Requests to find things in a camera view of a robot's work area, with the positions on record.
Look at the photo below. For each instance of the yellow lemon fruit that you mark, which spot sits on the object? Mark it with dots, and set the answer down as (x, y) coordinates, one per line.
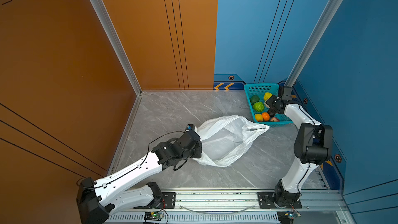
(267, 96)

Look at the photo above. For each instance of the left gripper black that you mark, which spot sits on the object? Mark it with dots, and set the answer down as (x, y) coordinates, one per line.
(198, 146)

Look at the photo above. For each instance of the dark green fruit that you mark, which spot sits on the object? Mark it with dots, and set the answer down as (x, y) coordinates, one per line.
(254, 99)

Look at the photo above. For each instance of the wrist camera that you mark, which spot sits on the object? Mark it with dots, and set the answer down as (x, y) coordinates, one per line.
(285, 93)
(191, 127)

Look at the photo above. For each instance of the circuit board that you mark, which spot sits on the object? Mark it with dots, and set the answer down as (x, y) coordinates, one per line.
(154, 217)
(288, 217)

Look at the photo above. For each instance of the right circuit board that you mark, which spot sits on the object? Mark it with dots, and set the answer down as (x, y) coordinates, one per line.
(288, 217)

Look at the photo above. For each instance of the yellow orange fruit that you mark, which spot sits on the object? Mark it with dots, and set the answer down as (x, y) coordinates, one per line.
(259, 118)

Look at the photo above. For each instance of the left circuit board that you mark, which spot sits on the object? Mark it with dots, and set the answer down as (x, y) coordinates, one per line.
(154, 217)

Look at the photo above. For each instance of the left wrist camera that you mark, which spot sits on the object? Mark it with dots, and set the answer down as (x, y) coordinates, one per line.
(191, 127)

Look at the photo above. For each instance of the red peach fruit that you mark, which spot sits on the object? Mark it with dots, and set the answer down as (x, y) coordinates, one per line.
(274, 119)

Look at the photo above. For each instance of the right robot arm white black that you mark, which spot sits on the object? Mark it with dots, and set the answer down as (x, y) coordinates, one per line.
(312, 147)

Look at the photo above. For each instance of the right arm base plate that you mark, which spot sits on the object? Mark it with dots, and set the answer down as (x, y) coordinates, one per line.
(269, 200)

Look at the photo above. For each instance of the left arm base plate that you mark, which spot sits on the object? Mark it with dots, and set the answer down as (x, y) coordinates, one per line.
(166, 201)

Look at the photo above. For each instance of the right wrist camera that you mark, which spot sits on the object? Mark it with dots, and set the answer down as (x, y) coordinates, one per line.
(285, 93)

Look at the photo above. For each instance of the aluminium front rail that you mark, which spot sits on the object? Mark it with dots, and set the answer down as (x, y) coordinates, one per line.
(232, 200)

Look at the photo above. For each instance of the white plastic bag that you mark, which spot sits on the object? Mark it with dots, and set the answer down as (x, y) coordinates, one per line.
(226, 139)

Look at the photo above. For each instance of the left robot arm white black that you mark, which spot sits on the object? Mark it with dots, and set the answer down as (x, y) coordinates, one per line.
(170, 154)

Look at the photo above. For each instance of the teal plastic basket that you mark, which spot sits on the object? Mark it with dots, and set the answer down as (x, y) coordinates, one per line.
(260, 90)

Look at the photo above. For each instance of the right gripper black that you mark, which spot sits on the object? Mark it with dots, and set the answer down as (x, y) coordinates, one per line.
(270, 101)

